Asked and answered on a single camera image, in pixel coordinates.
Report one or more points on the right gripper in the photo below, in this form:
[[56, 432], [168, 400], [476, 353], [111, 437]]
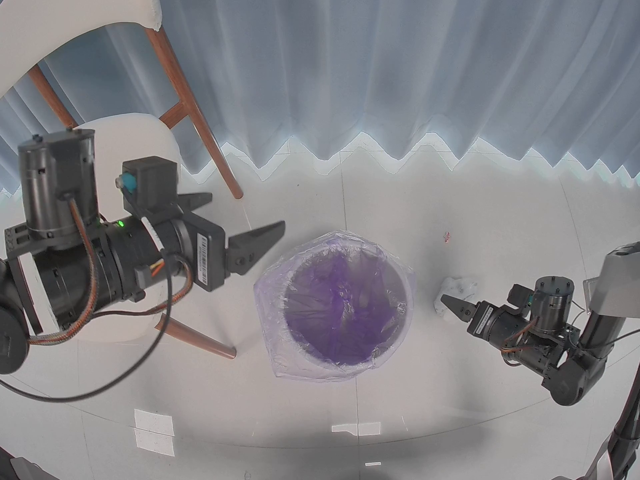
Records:
[[492, 325]]

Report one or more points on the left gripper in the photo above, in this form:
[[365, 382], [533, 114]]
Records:
[[170, 258]]

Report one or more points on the white paper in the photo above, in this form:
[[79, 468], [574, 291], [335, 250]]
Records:
[[452, 288]]

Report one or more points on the purple plastic bag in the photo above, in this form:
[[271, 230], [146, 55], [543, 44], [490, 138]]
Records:
[[340, 298]]

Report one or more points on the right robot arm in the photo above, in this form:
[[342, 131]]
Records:
[[570, 373]]

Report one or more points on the white trash bin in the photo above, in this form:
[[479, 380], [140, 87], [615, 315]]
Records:
[[283, 313]]

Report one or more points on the pale blue curtain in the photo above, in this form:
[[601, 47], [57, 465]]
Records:
[[400, 68]]

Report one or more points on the white wooden chair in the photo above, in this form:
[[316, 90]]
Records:
[[75, 8]]

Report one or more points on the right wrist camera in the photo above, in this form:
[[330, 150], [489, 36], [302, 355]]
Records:
[[519, 295]]

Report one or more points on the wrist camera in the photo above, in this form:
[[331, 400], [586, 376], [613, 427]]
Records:
[[150, 178], [519, 295]]

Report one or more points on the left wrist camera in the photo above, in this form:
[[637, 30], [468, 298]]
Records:
[[150, 178]]

